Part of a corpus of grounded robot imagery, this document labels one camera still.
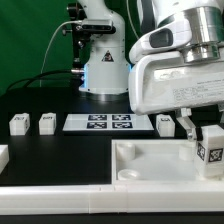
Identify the black cable bundle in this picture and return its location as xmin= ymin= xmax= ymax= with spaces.
xmin=5 ymin=69 xmax=84 ymax=93

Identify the white left fence piece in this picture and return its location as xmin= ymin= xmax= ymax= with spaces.
xmin=0 ymin=145 xmax=9 ymax=174

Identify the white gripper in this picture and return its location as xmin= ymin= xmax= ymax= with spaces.
xmin=129 ymin=50 xmax=224 ymax=141

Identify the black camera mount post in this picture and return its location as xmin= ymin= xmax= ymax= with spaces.
xmin=62 ymin=3 xmax=86 ymax=90

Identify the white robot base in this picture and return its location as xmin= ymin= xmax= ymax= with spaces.
xmin=78 ymin=0 xmax=131 ymax=95

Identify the white square tabletop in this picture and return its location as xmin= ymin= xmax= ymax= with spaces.
xmin=111 ymin=139 xmax=224 ymax=185

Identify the white marker plate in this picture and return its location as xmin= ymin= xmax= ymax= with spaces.
xmin=63 ymin=114 xmax=153 ymax=132

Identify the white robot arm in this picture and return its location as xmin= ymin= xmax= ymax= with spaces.
xmin=129 ymin=0 xmax=224 ymax=140

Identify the white front fence wall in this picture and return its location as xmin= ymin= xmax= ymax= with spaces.
xmin=0 ymin=182 xmax=224 ymax=215

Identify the white thin cable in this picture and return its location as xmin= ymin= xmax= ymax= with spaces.
xmin=39 ymin=20 xmax=83 ymax=88

